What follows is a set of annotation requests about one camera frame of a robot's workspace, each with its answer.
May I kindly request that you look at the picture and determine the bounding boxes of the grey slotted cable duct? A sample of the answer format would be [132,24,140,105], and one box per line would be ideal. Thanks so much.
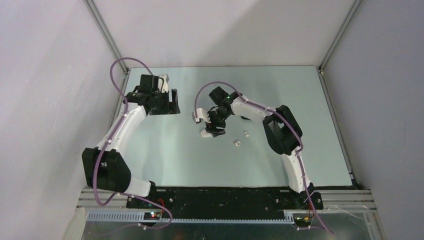
[86,210,295,224]

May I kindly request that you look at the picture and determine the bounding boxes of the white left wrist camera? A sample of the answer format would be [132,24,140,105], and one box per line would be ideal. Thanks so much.
[158,74,169,93]

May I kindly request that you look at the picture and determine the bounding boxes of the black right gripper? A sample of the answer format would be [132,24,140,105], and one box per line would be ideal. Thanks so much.
[203,108,230,138]

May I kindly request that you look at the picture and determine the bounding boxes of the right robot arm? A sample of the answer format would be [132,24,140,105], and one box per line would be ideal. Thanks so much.
[195,87,315,209]

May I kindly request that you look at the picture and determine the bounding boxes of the aluminium front frame rail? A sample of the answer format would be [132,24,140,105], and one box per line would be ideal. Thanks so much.
[76,188,377,213]

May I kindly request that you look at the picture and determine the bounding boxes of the white earbud charging case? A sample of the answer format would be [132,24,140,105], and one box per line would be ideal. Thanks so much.
[200,129,214,138]

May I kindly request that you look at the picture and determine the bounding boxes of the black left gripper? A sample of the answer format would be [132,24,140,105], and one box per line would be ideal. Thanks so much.
[149,89,180,116]

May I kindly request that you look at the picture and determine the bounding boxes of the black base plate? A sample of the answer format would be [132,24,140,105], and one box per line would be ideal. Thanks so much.
[147,186,324,219]

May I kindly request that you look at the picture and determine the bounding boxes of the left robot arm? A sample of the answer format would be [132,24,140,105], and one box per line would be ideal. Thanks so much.
[82,74,181,208]

